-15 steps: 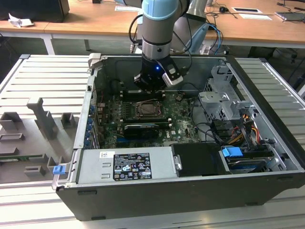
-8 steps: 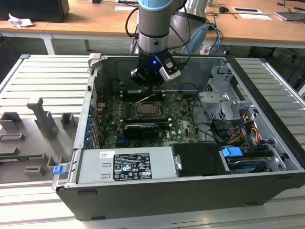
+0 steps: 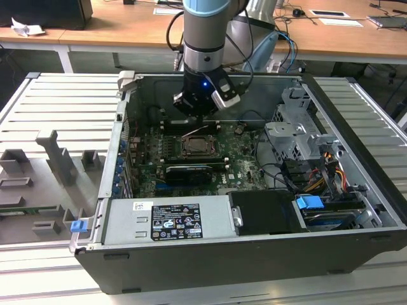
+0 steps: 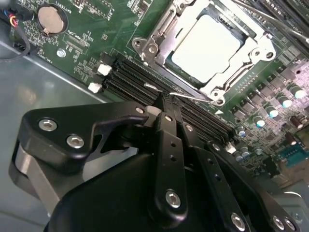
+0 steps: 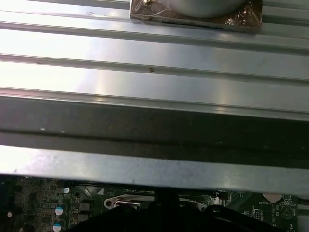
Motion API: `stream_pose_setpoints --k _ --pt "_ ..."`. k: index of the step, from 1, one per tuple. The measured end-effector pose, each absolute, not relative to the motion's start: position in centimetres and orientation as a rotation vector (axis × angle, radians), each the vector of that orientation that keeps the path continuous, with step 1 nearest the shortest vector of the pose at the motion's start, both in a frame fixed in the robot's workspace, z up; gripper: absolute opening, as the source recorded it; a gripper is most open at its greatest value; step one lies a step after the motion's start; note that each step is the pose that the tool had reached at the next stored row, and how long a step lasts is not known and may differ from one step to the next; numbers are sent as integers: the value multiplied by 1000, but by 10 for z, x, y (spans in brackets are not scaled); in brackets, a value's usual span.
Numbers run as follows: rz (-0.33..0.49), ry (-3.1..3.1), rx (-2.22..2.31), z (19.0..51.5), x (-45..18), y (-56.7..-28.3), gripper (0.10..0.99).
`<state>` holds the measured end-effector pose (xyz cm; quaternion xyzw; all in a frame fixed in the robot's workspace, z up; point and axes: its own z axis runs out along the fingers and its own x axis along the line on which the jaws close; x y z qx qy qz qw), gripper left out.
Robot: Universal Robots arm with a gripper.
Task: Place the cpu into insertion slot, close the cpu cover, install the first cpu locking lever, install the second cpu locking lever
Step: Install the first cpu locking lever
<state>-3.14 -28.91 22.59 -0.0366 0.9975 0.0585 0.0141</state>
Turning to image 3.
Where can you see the silver CPU plate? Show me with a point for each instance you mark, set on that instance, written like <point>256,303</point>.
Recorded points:
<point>199,145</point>

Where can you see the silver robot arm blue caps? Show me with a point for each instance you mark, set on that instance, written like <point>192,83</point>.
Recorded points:
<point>203,31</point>

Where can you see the black RAM slot bank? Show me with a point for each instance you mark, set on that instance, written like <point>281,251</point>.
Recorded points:
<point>190,158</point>
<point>173,127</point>

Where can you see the CPU socket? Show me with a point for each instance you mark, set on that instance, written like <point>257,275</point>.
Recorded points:
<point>182,155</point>

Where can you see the blue expansion slot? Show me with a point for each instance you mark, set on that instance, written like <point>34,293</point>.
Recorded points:
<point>163,184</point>

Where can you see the coin cell battery holder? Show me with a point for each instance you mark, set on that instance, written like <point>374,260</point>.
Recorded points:
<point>240,129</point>

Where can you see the black graphics card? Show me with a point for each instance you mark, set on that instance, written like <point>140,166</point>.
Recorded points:
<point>187,174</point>

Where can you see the green motherboard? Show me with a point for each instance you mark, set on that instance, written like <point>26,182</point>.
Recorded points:
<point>241,168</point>

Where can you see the long wooden desk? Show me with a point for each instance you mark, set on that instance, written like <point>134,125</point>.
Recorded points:
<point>127,28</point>

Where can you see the silver metal drive cage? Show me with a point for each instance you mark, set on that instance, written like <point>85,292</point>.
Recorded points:
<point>286,133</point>

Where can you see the black computer mouse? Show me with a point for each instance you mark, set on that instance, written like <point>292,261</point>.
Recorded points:
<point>298,12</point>

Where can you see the grey power supply with label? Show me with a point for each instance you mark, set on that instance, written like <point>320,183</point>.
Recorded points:
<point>127,222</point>

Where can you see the hard disk in blue carrier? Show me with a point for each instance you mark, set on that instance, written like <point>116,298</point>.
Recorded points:
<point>308,202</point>

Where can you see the white paper sheet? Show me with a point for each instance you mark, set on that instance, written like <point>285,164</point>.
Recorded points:
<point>341,22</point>

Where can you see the black open PC case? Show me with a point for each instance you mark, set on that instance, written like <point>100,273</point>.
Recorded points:
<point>222,267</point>

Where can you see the black computer tower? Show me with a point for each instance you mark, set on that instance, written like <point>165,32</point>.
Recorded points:
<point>44,12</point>

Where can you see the blue case latch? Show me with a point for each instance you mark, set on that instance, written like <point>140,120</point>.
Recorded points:
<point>78,226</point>

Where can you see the crumpled white paper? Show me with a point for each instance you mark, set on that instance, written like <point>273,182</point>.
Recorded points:
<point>27,29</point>

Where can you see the grey parts rack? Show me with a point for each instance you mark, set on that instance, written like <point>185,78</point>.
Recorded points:
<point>41,190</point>

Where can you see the green RAM stick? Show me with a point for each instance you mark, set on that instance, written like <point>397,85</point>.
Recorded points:
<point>28,209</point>

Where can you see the grey laptop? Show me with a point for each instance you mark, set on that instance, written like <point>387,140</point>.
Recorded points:
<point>388,21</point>

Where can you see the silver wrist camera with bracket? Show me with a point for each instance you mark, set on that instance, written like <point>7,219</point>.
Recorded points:
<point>227,100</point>

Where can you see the small white bracket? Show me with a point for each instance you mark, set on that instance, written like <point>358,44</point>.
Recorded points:
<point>273,66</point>

